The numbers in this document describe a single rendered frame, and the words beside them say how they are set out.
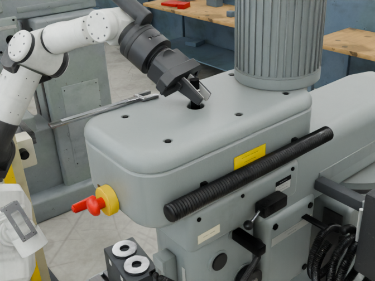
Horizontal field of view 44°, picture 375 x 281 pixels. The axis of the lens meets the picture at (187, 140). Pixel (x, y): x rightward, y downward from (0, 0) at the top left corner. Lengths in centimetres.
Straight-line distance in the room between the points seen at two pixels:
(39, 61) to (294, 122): 61
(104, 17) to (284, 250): 71
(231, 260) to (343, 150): 41
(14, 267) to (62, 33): 56
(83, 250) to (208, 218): 270
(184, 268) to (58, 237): 274
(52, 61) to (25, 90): 10
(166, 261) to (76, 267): 242
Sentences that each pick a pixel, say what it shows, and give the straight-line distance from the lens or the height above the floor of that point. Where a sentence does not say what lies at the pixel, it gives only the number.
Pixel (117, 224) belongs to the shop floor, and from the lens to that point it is 377.
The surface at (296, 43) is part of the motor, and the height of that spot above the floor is 199.
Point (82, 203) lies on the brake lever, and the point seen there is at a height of 171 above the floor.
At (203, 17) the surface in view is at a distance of 625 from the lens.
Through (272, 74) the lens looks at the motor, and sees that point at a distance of 103.
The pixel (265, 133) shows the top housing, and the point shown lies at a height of 185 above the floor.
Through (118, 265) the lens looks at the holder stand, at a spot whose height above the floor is 115.
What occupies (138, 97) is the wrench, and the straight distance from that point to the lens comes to 101.
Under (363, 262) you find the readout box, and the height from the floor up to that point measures 155.
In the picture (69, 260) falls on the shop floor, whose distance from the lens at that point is 354.
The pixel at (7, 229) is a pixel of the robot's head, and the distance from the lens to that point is 116.
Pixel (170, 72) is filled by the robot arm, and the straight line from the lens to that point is 92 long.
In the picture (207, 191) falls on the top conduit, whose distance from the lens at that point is 84.
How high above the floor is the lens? 228
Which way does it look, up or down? 28 degrees down
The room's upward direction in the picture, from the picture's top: 3 degrees counter-clockwise
